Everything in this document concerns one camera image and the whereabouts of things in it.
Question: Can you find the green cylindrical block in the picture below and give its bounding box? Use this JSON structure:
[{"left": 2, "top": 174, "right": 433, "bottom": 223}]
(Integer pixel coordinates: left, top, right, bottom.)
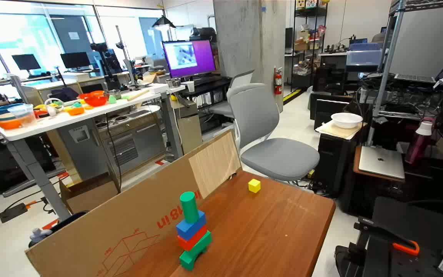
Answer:
[{"left": 179, "top": 189, "right": 200, "bottom": 225}]

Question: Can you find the yellow cube block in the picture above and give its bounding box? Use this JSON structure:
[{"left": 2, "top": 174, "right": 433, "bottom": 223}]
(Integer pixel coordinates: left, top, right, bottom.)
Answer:
[{"left": 248, "top": 177, "right": 263, "bottom": 196}]

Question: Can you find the blue rectangular block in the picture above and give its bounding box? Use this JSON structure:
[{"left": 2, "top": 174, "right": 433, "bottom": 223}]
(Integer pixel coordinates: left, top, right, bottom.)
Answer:
[{"left": 174, "top": 211, "right": 208, "bottom": 242}]

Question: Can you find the red rectangular block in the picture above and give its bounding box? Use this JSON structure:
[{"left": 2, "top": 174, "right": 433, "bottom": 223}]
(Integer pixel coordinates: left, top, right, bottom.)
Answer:
[{"left": 176, "top": 225, "right": 210, "bottom": 252}]

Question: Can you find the green bridge block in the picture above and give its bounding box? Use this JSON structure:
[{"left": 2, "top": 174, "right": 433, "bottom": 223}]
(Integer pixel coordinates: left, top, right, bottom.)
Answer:
[{"left": 179, "top": 229, "right": 214, "bottom": 272}]

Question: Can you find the white standing desk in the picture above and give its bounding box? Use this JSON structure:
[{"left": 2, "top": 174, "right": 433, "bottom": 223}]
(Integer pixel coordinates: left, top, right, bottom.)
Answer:
[{"left": 0, "top": 83, "right": 186, "bottom": 222}]

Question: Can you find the grey office chair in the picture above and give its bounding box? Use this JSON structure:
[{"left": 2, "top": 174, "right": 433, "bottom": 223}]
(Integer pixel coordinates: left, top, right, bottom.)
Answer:
[{"left": 226, "top": 83, "right": 322, "bottom": 185}]

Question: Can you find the red fire extinguisher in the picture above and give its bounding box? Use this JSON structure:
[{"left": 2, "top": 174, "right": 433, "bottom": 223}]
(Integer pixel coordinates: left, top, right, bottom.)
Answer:
[{"left": 273, "top": 68, "right": 285, "bottom": 97}]

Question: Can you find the monitor with purple screen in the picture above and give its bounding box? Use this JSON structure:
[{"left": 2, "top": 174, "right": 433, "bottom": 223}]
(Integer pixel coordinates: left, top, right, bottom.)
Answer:
[{"left": 162, "top": 39, "right": 219, "bottom": 80}]

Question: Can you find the brown cardboard panel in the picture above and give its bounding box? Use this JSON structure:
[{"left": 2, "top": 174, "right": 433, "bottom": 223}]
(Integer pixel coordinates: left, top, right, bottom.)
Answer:
[{"left": 25, "top": 129, "right": 243, "bottom": 277}]

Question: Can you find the white bowl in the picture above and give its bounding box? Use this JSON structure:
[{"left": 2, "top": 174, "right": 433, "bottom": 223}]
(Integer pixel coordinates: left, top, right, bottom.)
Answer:
[{"left": 330, "top": 111, "right": 365, "bottom": 131}]

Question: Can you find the black metal shelf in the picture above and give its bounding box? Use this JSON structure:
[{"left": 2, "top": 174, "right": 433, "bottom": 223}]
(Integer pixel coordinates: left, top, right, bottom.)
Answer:
[{"left": 290, "top": 0, "right": 331, "bottom": 92}]

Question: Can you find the black pendant lamp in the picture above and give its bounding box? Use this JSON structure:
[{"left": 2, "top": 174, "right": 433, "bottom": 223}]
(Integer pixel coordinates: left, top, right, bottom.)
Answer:
[{"left": 151, "top": 14, "right": 177, "bottom": 31}]

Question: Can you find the red plastic bowl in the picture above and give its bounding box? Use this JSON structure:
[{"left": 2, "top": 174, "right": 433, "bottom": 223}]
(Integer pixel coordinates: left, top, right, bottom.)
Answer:
[{"left": 82, "top": 89, "right": 110, "bottom": 108}]

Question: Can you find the open cardboard box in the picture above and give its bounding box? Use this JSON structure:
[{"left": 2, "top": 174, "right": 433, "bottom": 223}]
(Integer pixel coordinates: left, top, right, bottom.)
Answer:
[{"left": 59, "top": 172, "right": 122, "bottom": 216}]

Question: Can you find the silver laptop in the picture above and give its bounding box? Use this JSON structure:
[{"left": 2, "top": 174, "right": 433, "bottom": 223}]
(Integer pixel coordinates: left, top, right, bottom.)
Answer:
[{"left": 357, "top": 145, "right": 406, "bottom": 182}]

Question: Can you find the blue storage crate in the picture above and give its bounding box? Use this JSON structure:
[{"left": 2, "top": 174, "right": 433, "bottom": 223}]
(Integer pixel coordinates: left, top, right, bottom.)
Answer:
[{"left": 346, "top": 42, "right": 385, "bottom": 69}]

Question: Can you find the small black monitor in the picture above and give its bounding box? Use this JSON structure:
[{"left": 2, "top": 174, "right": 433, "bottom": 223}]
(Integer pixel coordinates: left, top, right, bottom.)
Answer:
[
  {"left": 11, "top": 52, "right": 43, "bottom": 72},
  {"left": 59, "top": 51, "right": 93, "bottom": 71}
]

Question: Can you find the dark red bottle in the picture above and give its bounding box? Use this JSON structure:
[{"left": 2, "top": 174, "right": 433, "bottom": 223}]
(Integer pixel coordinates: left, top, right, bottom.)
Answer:
[{"left": 405, "top": 119, "right": 436, "bottom": 166}]

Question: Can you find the orange plastic container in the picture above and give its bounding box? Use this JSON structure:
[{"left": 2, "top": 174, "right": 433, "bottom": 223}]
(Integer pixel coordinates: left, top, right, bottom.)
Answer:
[{"left": 0, "top": 112, "right": 37, "bottom": 131}]

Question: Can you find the orange handled black clamp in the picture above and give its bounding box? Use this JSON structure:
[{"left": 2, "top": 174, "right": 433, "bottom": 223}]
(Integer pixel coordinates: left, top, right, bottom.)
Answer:
[{"left": 353, "top": 217, "right": 422, "bottom": 259}]

